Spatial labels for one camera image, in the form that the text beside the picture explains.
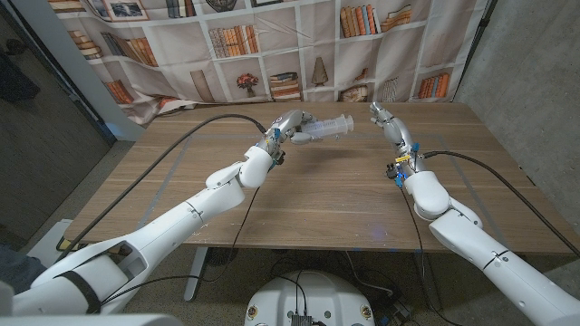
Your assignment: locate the power strip with plugs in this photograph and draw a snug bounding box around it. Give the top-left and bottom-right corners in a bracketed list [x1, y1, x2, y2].
[378, 299, 414, 326]

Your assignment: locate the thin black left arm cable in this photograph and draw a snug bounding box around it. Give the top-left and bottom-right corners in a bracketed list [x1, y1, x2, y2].
[99, 185, 262, 309]

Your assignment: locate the dark grey door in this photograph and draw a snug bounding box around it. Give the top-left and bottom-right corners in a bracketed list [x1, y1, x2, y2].
[0, 4, 117, 244]

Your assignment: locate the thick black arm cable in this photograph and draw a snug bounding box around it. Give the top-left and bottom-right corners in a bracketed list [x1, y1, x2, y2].
[423, 149, 580, 257]
[56, 112, 269, 264]

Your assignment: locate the person's leg in jeans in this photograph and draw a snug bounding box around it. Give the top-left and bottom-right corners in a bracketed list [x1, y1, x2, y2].
[0, 244, 49, 295]

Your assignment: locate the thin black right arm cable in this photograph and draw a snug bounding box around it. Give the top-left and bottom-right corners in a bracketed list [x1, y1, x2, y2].
[398, 186, 463, 326]

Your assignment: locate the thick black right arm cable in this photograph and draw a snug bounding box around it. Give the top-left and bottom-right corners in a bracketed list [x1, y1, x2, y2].
[423, 149, 580, 257]

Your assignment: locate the black round fan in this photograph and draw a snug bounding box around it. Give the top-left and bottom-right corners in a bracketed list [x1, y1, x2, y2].
[206, 247, 239, 267]

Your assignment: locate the black backdrop stand pole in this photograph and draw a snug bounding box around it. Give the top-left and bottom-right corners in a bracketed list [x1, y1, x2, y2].
[452, 0, 499, 103]

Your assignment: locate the white floor cable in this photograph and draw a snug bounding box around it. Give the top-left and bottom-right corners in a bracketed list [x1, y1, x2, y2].
[344, 251, 394, 296]

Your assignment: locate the stack of books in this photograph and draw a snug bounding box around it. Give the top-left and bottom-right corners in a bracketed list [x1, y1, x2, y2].
[47, 0, 493, 127]

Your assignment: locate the white table leg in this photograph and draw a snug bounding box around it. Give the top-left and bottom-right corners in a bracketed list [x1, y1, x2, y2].
[414, 252, 441, 312]
[183, 246, 209, 302]

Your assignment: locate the white floor board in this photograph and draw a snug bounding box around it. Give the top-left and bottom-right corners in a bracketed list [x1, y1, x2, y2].
[34, 219, 73, 254]

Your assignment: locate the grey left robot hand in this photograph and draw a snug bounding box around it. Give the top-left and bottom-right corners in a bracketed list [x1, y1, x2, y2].
[257, 108, 318, 159]

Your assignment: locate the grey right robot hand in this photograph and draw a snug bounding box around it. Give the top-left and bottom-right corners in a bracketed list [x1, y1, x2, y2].
[369, 101, 427, 177]

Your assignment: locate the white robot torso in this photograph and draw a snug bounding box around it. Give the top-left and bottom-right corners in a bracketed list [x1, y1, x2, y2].
[243, 270, 376, 326]

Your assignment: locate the large clear plastic syringe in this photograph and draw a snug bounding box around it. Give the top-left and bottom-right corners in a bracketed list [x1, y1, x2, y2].
[301, 113, 355, 140]

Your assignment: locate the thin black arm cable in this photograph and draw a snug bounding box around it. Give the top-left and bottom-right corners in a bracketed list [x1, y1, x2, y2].
[398, 186, 463, 326]
[99, 185, 262, 309]

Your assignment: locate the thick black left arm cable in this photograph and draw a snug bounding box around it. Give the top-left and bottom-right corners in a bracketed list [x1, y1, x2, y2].
[56, 112, 269, 264]

